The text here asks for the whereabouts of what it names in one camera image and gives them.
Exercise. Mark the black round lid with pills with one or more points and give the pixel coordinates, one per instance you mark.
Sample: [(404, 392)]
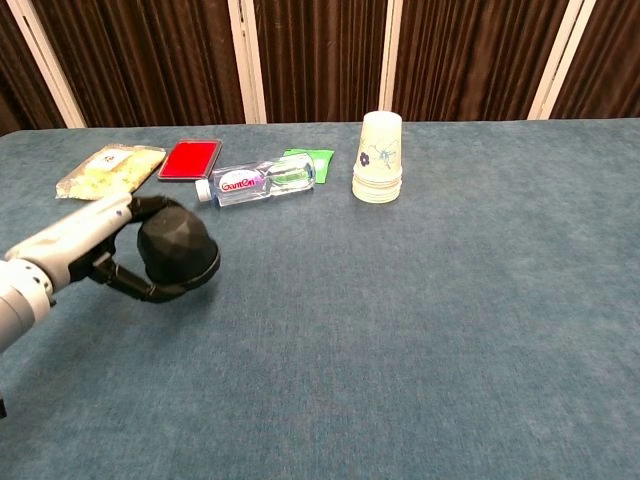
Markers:
[(213, 267)]

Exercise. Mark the red ink pad case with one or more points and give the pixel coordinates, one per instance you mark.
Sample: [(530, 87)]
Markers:
[(187, 159)]

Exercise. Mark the white partition frame post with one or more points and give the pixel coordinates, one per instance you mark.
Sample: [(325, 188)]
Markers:
[(390, 55), (248, 60), (560, 60), (47, 65)]

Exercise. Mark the green foil packet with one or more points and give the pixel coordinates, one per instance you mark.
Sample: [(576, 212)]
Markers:
[(323, 162)]

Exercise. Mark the clear bag of yellow snacks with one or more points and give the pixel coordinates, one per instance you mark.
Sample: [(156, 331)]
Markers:
[(100, 172)]

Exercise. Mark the blue felt table cover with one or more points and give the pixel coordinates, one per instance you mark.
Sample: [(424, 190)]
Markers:
[(400, 325)]

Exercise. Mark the black faceted dome object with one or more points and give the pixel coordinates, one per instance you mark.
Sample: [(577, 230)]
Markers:
[(175, 245)]

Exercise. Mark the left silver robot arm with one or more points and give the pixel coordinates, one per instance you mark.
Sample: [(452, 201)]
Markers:
[(15, 310)]

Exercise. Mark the clear plastic water bottle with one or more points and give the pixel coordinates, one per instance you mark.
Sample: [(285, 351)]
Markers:
[(250, 185)]

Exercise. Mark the stack of floral paper cups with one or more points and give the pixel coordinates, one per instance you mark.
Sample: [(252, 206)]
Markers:
[(377, 160)]

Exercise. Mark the brown curtain panel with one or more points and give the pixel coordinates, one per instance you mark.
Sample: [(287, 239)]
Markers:
[(15, 85), (150, 60), (607, 60), (475, 60), (320, 60)]

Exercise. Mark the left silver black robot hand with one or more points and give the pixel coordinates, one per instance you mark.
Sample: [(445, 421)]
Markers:
[(70, 235)]

